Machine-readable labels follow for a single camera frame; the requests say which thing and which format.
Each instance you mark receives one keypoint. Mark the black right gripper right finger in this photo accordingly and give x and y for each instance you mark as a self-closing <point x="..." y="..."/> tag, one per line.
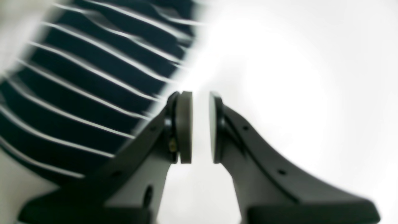
<point x="269" y="188"/>

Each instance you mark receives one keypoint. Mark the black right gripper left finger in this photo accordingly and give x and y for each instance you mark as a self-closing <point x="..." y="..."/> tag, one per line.
<point x="127" y="189"/>

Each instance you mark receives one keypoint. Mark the navy white striped t-shirt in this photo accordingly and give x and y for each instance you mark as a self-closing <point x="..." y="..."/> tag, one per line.
<point x="90" y="80"/>

